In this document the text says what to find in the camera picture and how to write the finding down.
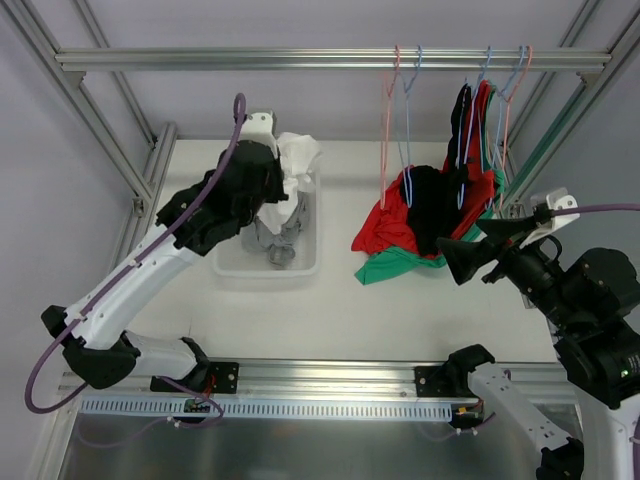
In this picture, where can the black tank top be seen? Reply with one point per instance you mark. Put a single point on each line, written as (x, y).
(433, 212)

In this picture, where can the light blue hanger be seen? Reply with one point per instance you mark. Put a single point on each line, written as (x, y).
(404, 139)

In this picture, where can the red tank top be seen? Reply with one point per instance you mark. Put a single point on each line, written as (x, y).
(385, 230)

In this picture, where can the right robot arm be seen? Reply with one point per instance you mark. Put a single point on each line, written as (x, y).
(586, 306)

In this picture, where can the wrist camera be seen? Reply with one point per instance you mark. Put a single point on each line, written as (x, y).
(259, 127)
(550, 214)

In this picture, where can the aluminium frame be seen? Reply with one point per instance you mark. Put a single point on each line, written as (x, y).
(561, 102)
(81, 166)

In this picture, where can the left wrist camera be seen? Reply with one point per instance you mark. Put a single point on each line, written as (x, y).
(259, 127)

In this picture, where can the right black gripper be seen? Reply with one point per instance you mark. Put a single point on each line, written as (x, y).
(493, 255)

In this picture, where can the white tank top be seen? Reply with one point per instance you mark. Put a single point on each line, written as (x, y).
(298, 157)

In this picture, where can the grey tank top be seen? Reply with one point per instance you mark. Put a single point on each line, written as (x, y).
(279, 248)

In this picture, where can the left aluminium frame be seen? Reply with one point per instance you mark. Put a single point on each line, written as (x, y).
(81, 166)

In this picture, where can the aluminium hanging rail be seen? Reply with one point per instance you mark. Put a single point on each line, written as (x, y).
(374, 59)

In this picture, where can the blue hanger with black top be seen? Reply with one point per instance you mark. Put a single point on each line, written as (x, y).
(466, 123)

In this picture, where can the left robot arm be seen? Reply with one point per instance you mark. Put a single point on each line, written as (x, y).
(97, 344)

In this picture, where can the white plastic basket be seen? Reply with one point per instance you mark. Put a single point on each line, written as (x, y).
(238, 269)

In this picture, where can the white slotted cable duct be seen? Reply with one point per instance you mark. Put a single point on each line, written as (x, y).
(254, 408)

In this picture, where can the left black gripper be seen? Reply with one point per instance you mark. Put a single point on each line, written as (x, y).
(270, 182)

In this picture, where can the pink hanger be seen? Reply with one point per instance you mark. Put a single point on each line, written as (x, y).
(388, 83)
(507, 150)

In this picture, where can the right aluminium frame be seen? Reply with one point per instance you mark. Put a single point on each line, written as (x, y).
(561, 102)

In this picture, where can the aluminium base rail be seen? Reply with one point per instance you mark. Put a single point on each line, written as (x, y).
(369, 380)

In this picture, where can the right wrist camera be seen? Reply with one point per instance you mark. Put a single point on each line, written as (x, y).
(550, 214)

